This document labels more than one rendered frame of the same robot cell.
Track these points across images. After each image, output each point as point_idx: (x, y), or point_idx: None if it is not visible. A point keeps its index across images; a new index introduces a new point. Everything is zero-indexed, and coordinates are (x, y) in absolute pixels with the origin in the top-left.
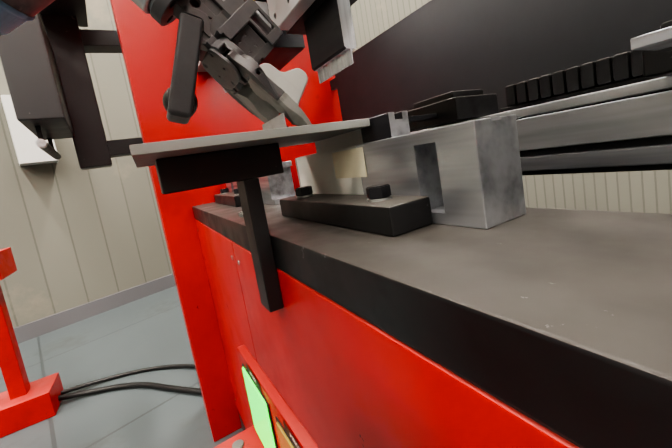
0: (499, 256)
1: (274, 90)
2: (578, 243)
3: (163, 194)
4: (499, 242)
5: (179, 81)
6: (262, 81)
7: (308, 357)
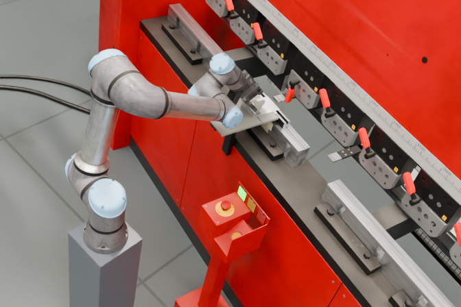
0: (288, 180)
1: (254, 109)
2: (302, 181)
3: (125, 11)
4: (291, 175)
5: None
6: (252, 109)
7: (235, 171)
